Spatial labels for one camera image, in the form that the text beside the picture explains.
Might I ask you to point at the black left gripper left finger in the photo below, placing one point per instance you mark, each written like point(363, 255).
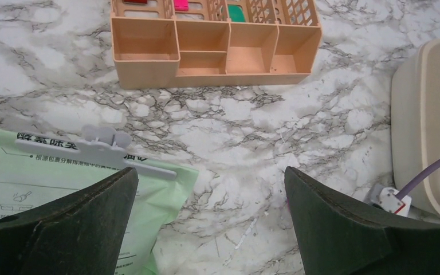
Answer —
point(80, 233)

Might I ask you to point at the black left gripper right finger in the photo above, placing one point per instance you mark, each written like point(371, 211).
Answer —
point(338, 234)

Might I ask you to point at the green litter bag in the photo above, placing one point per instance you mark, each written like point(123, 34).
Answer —
point(30, 179)

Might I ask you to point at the beige litter box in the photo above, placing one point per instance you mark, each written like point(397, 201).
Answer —
point(415, 127)

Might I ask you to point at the red white small box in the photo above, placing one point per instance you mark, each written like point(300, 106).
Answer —
point(136, 2)

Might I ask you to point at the orange plastic file organizer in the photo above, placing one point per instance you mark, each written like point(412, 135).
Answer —
point(158, 47)

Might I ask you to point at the green tape dispenser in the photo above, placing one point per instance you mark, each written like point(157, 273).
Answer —
point(236, 13)

